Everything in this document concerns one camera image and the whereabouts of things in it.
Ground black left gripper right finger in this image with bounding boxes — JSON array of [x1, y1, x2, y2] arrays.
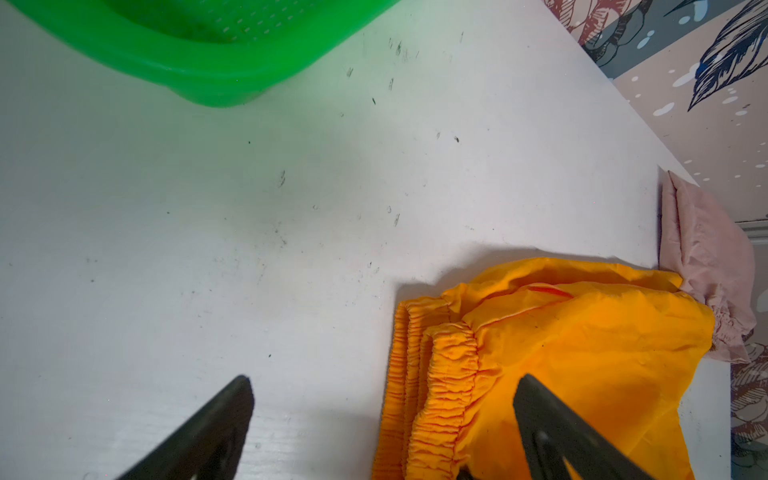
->
[[513, 374, 650, 479]]

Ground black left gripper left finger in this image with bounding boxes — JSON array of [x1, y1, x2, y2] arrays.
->
[[121, 375, 255, 479]]

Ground orange shorts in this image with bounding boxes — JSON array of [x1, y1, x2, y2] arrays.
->
[[372, 258, 715, 479]]

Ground pink shorts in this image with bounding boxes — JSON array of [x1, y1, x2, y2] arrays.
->
[[659, 171, 757, 364]]

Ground green plastic basket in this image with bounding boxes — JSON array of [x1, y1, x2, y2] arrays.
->
[[12, 0, 393, 108]]

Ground aluminium corner frame post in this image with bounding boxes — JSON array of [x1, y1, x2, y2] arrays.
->
[[737, 219, 768, 244]]

